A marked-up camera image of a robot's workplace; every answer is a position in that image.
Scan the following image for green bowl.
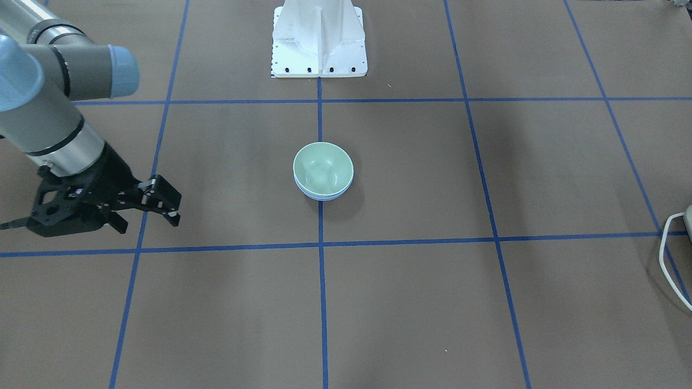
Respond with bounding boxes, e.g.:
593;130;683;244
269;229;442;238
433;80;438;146
292;142;355;195

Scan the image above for blue bowl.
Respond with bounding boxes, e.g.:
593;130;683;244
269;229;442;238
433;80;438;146
296;181;352;202

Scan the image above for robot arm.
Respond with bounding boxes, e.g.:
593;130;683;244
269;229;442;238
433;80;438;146
1;1;182;237

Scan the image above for white toaster cable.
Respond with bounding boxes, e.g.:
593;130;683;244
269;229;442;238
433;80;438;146
660;212;692;313

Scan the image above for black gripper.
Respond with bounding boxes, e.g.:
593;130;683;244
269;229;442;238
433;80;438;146
37;144;182;234

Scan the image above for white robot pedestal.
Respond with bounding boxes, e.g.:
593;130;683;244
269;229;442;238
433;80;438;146
270;1;368;78

